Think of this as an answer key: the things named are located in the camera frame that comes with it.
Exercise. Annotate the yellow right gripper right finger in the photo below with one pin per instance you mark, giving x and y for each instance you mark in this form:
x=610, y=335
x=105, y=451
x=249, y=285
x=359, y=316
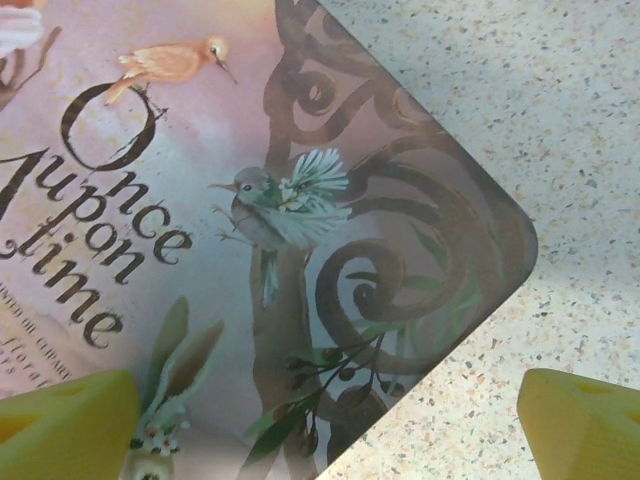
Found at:
x=585, y=430

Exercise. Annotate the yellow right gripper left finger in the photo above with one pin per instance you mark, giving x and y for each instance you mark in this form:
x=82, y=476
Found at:
x=65, y=430

